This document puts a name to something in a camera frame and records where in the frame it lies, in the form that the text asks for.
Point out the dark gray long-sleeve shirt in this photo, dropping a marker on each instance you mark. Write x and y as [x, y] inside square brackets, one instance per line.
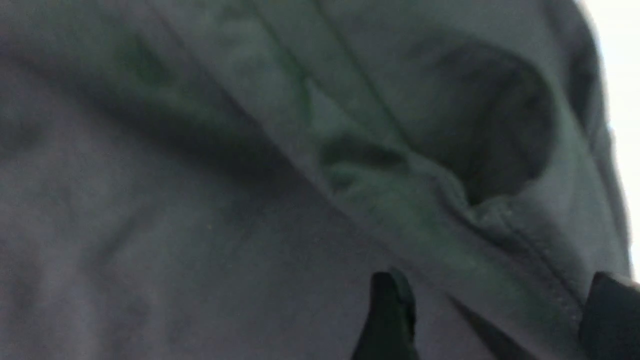
[220, 179]

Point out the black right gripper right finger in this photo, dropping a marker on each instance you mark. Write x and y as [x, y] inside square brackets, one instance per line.
[610, 326]

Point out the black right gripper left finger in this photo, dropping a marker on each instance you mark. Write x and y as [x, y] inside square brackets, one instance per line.
[389, 329]

